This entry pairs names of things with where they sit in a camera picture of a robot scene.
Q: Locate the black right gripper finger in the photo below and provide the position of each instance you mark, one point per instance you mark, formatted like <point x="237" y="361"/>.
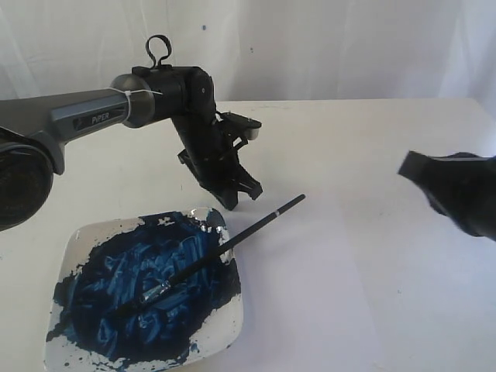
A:
<point x="415" y="167"/>

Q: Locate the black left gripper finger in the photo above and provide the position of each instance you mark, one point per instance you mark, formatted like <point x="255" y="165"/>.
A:
<point x="226" y="195"/>
<point x="246" y="183"/>

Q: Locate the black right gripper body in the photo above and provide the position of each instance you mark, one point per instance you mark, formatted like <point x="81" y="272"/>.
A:
<point x="461" y="187"/>

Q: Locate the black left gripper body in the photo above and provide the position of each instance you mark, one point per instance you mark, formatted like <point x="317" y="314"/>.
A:
<point x="210" y="150"/>

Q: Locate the black paintbrush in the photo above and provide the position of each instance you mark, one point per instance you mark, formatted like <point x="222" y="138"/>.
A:
<point x="159" y="292"/>

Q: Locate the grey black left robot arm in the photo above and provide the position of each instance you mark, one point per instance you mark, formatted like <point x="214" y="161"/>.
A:
<point x="35" y="131"/>

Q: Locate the white zip tie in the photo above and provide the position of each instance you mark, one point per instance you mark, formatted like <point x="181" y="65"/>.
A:
<point x="140" y="106"/>

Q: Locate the white paper sheet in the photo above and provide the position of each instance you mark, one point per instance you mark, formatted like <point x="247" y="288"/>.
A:
<point x="304" y="305"/>

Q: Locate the white square paint plate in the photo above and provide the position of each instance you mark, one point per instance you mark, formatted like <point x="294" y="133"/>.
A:
<point x="107" y="264"/>

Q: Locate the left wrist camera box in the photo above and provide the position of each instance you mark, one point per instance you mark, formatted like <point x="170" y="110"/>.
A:
<point x="241" y="126"/>

